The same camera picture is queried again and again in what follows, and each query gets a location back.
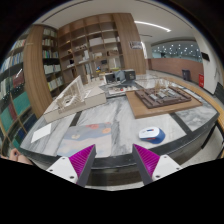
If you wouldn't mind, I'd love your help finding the flat white site model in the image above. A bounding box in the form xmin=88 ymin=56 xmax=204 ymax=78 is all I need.
xmin=108 ymin=86 xmax=136 ymax=95

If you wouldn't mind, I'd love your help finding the grey block building model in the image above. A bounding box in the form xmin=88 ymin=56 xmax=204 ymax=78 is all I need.
xmin=105 ymin=69 xmax=136 ymax=84

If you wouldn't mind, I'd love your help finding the pastel patterned mouse pad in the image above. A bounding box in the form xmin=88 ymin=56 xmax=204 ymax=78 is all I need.
xmin=57 ymin=122 xmax=112 ymax=158

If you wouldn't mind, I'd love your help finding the white and blue computer mouse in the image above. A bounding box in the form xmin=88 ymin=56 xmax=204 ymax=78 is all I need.
xmin=139 ymin=127 xmax=165 ymax=144

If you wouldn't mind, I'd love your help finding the large wooden bookshelf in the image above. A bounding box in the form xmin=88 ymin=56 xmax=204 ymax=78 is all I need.
xmin=58 ymin=13 xmax=146 ymax=85

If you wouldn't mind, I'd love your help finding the left library bookcase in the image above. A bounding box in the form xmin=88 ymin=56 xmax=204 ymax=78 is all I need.
xmin=0 ymin=25 xmax=64 ymax=156

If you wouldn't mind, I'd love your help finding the person's bare hand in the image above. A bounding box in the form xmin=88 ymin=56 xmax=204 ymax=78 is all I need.
xmin=9 ymin=148 xmax=32 ymax=165

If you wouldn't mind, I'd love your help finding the wooden stick frame model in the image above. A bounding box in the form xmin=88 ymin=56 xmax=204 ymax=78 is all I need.
xmin=135 ymin=74 xmax=167 ymax=89

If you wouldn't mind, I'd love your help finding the white paper sheet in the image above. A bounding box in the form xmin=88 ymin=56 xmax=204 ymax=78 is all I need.
xmin=31 ymin=124 xmax=51 ymax=143

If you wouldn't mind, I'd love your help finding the red fire cabinet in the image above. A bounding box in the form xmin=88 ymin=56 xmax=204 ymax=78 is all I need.
xmin=199 ymin=74 xmax=204 ymax=88

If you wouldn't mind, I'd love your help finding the brown architectural site model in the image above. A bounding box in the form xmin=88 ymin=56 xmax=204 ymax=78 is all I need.
xmin=126 ymin=86 xmax=202 ymax=119

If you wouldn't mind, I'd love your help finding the white architectural building model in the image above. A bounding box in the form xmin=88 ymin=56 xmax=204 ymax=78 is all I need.
xmin=43 ymin=76 xmax=106 ymax=123

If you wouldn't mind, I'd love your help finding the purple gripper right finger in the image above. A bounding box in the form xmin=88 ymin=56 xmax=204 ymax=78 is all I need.
xmin=132 ymin=144 xmax=182 ymax=185

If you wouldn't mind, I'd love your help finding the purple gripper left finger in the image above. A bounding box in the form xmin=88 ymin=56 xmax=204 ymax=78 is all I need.
xmin=47 ymin=145 xmax=96 ymax=187

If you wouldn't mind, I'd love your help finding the wooden reception counter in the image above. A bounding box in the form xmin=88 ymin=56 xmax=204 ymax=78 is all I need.
xmin=148 ymin=58 xmax=204 ymax=83

